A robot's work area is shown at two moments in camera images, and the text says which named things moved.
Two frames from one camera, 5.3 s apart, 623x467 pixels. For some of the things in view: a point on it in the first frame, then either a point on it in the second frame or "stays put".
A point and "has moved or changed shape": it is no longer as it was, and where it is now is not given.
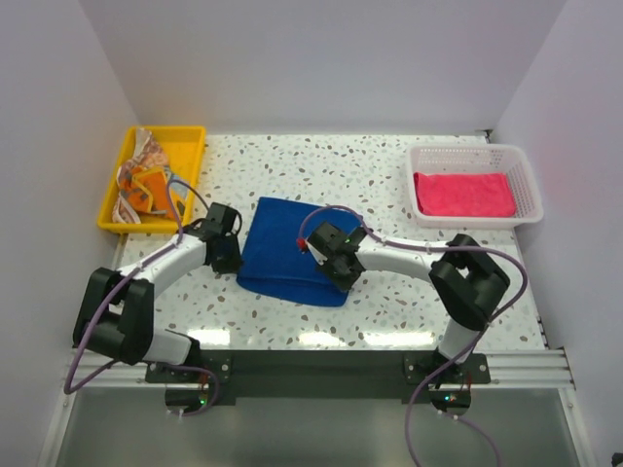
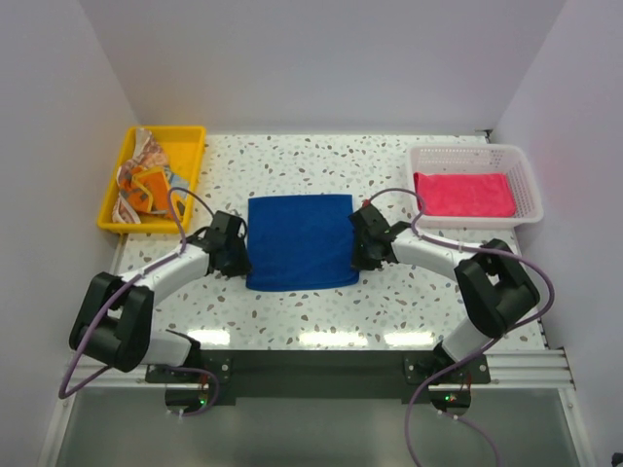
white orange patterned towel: (143, 183) stays put
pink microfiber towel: (464, 195) stays put
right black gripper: (345, 283) -> (358, 262)
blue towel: (274, 268) has moved or changed shape
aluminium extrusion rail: (537, 368) stays put
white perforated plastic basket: (509, 160) stays put
